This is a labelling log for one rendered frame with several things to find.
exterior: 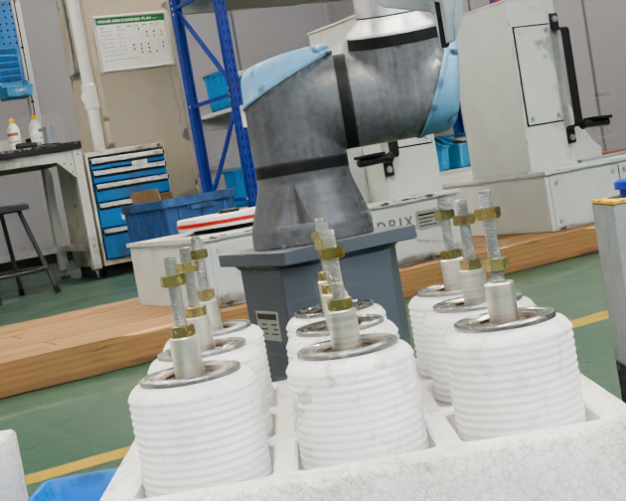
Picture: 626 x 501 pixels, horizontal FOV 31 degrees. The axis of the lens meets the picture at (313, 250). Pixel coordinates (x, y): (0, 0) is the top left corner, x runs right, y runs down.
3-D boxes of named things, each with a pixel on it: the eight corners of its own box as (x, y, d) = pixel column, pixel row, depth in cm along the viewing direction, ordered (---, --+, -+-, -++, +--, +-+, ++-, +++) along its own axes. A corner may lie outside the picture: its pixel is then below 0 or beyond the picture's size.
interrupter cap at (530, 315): (437, 332, 86) (435, 323, 85) (522, 312, 88) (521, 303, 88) (486, 340, 78) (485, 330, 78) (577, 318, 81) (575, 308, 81)
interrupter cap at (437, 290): (423, 303, 103) (422, 296, 103) (412, 295, 110) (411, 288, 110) (504, 289, 103) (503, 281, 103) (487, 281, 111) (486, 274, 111)
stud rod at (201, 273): (212, 313, 107) (198, 235, 107) (215, 313, 106) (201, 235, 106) (202, 315, 107) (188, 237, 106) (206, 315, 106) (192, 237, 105)
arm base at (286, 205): (234, 251, 142) (221, 175, 142) (335, 232, 150) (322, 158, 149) (289, 250, 129) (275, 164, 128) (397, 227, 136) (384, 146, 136)
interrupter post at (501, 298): (483, 327, 84) (476, 284, 84) (511, 321, 85) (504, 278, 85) (499, 330, 82) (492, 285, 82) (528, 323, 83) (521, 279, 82)
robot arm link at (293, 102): (257, 169, 145) (238, 65, 144) (360, 151, 144) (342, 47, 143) (248, 170, 133) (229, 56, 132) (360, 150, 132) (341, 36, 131)
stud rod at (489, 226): (494, 292, 83) (477, 191, 82) (492, 291, 84) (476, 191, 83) (507, 290, 83) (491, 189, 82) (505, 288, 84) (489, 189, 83)
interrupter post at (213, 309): (195, 337, 107) (189, 303, 107) (217, 331, 108) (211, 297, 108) (207, 338, 105) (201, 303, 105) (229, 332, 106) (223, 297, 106)
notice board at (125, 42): (101, 73, 701) (91, 17, 698) (173, 65, 724) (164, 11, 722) (102, 73, 698) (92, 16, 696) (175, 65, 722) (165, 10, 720)
